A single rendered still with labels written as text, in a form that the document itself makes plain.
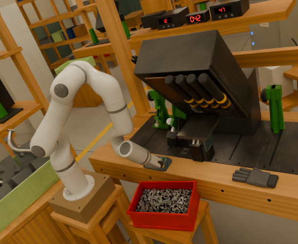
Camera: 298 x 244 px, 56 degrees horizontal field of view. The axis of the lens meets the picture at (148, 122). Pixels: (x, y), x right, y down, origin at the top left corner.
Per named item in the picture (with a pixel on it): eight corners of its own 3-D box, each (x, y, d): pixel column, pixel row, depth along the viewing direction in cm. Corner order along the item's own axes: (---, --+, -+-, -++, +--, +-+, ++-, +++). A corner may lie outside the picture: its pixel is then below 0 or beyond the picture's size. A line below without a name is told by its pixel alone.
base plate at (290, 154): (304, 178, 126) (304, 175, 125) (121, 150, 191) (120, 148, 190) (316, 125, 153) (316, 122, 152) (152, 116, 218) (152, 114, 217)
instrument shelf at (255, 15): (286, 19, 124) (286, 10, 122) (131, 42, 178) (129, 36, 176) (296, 3, 140) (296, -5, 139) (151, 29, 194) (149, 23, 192)
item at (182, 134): (207, 143, 133) (206, 138, 131) (178, 140, 142) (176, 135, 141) (233, 101, 158) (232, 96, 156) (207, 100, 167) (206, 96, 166)
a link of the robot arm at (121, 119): (91, 108, 126) (113, 159, 142) (117, 113, 117) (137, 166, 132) (105, 98, 132) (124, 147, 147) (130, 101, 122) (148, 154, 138)
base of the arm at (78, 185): (74, 206, 147) (58, 181, 138) (57, 193, 161) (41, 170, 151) (101, 182, 157) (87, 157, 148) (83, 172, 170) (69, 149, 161)
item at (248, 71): (253, 136, 158) (245, 82, 142) (204, 131, 176) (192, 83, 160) (261, 118, 170) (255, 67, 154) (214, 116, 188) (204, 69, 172)
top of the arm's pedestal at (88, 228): (90, 234, 146) (87, 229, 144) (52, 219, 164) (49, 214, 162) (124, 190, 167) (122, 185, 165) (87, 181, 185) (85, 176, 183)
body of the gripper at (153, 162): (133, 162, 144) (145, 167, 152) (149, 165, 138) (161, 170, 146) (137, 148, 146) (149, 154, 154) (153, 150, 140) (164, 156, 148)
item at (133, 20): (139, 29, 981) (135, 16, 960) (120, 33, 1023) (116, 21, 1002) (152, 19, 1067) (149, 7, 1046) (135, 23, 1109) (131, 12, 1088)
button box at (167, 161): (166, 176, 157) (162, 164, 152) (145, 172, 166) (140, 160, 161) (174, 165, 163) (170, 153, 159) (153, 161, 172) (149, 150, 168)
